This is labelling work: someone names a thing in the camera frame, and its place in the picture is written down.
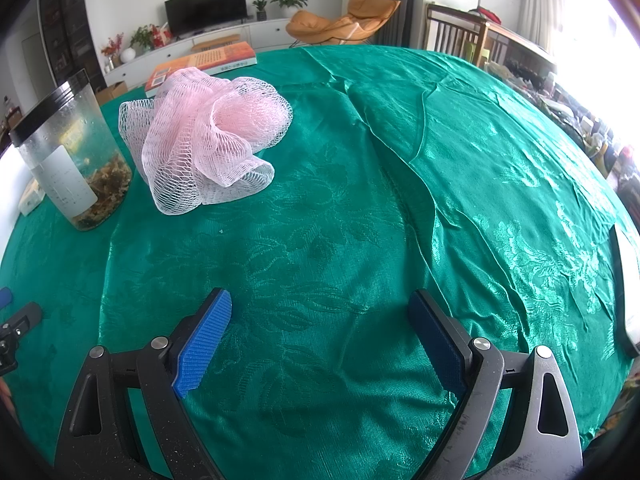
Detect white tray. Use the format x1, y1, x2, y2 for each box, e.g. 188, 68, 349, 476
611, 224, 640, 358

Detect pink mesh bath sponge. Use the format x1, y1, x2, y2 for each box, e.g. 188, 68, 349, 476
118, 66, 293, 217

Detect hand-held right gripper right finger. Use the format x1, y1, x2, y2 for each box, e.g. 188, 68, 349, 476
406, 289, 585, 480

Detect orange book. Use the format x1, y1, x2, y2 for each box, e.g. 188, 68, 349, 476
144, 41, 258, 98

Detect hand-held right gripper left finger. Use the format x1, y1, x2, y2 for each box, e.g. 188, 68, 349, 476
54, 287, 233, 480

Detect cardboard box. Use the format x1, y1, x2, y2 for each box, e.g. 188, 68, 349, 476
95, 81, 128, 106

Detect black television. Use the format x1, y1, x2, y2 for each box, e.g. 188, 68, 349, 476
164, 0, 248, 36

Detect green satin tablecloth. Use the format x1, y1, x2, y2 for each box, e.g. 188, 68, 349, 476
0, 44, 640, 480

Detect green leafy potted plant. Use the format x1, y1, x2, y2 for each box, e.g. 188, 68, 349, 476
130, 24, 156, 51

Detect white television cabinet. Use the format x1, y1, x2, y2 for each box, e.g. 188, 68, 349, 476
102, 17, 301, 88

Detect red flowers in vase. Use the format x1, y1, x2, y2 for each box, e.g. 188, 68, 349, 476
100, 34, 136, 71

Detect wooden chair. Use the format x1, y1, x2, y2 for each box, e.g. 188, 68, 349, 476
426, 2, 493, 68

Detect white storage box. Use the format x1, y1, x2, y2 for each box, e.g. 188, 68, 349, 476
0, 145, 33, 261

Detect pile of household clutter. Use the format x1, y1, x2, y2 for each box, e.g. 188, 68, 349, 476
492, 57, 640, 191

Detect dark bookshelf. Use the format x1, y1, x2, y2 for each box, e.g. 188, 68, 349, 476
37, 0, 101, 91

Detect orange lounge chair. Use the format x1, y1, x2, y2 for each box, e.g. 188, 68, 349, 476
286, 0, 402, 47

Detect clear jar with black lid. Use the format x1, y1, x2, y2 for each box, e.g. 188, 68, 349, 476
9, 69, 134, 232

